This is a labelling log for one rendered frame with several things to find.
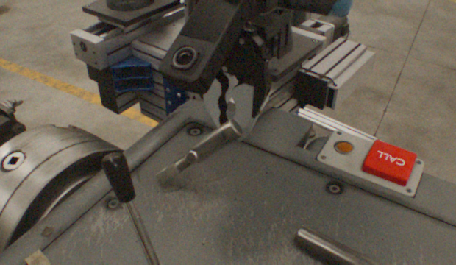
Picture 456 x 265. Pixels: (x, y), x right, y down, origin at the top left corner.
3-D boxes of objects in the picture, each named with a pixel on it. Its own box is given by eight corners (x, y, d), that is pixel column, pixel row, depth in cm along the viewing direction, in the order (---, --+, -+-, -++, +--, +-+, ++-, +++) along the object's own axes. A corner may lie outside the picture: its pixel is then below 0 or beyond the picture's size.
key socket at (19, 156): (8, 179, 57) (-2, 168, 54) (19, 163, 59) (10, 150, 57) (26, 182, 56) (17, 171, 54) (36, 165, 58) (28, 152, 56)
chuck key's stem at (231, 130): (162, 188, 48) (240, 136, 44) (151, 173, 48) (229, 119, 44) (169, 183, 50) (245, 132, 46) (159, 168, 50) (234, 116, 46)
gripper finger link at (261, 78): (272, 115, 45) (272, 42, 40) (265, 123, 44) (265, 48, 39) (235, 104, 47) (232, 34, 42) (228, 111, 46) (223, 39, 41)
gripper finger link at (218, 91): (246, 117, 54) (252, 54, 48) (221, 141, 50) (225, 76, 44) (226, 109, 55) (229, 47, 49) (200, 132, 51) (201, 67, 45)
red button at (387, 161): (413, 164, 53) (418, 152, 51) (403, 192, 49) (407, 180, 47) (372, 149, 55) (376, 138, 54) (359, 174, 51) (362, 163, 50)
